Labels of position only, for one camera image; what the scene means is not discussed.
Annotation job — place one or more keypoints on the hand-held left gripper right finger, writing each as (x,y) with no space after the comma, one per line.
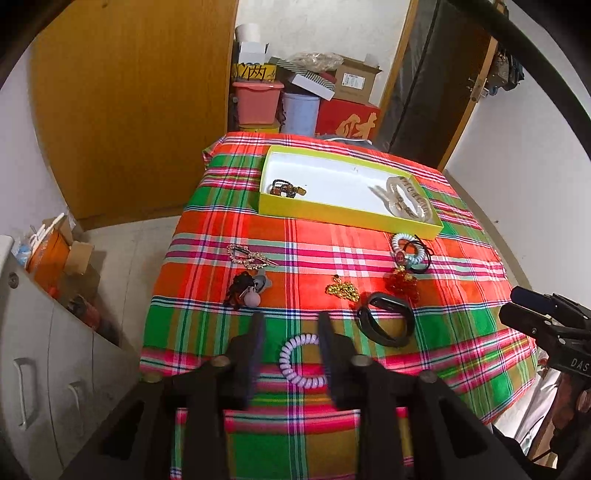
(326,344)

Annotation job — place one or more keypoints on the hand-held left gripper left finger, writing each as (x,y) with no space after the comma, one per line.
(255,344)

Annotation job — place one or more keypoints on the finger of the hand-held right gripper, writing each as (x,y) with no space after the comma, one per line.
(521,321)
(531,297)

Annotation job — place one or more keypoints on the black smart band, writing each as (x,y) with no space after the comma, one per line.
(385,319)

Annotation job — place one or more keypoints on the rhinestone hair clip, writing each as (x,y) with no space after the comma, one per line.
(249,258)

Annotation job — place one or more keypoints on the red bead ornament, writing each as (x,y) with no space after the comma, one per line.
(401,282)

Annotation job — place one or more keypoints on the black elastic hair band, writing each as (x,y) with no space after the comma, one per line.
(425,251)

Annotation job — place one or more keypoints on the yellow-green cardboard box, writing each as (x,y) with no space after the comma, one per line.
(332,184)

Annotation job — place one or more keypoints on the person's right hand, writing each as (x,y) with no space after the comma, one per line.
(575,406)

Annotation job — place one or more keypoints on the white cloth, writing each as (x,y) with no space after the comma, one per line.
(531,415)

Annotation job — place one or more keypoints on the plaid tablecloth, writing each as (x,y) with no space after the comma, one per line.
(295,230)

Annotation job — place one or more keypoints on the clear hair claw clip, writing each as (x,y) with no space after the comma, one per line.
(408,199)

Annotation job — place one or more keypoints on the red can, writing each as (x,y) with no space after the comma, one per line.
(85,314)

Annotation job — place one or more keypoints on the small cardboard box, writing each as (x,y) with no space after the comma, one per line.
(79,256)

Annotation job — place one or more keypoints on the grey cabinet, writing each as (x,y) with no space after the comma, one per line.
(51,360)

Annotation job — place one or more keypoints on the orange bag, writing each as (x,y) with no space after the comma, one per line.
(48,263)

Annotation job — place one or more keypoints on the red gift box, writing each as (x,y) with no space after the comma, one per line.
(346,121)

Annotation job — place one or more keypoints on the lavender bucket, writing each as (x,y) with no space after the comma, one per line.
(300,113)

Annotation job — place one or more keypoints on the pink plastic bin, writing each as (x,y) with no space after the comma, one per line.
(256,104)

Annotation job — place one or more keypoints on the blue plastic bag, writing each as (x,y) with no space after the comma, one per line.
(21,254)

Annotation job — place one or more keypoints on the striped white box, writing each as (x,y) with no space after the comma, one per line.
(314,83)

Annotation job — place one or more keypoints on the brown cardboard box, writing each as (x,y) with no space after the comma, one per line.
(355,81)

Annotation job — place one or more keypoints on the wooden wardrobe door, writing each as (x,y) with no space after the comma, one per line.
(134,106)

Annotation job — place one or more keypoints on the yellow box with black print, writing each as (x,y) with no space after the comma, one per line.
(254,72)

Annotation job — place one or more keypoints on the clear plastic bag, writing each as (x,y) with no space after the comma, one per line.
(318,60)

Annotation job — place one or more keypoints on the white open carton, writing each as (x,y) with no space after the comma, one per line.
(251,53)

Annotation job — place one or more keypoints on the white paper roll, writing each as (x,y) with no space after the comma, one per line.
(247,33)

